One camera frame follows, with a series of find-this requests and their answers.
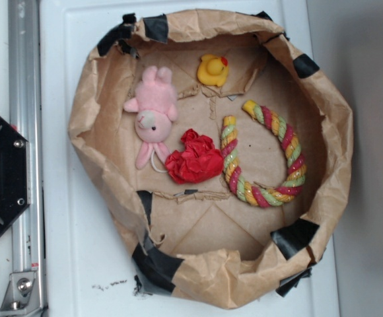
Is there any white tray platform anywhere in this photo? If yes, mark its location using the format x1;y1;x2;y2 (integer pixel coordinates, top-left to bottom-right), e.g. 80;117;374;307
40;1;339;316

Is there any aluminium extrusion rail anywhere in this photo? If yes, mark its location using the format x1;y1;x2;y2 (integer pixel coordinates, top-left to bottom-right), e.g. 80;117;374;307
8;1;48;316

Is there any multicolour twisted rope toy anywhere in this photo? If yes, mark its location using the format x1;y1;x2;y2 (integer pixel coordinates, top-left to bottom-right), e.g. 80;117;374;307
221;100;307;208

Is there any pink plush bunny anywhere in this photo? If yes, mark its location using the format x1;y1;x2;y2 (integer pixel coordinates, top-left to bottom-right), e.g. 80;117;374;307
123;66;178;169

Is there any yellow rubber duck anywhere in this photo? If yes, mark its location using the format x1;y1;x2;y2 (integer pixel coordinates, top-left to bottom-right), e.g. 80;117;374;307
197;54;229;87

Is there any red crumpled paper ball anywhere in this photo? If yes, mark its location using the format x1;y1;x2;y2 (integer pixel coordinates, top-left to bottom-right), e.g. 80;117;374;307
165;129;223;184

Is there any brown paper bag bin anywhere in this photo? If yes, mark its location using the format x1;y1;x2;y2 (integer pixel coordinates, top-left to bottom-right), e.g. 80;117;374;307
69;9;353;309

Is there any metal corner bracket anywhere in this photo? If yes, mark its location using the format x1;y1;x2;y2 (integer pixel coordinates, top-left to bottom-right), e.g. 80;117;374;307
0;271;40;316

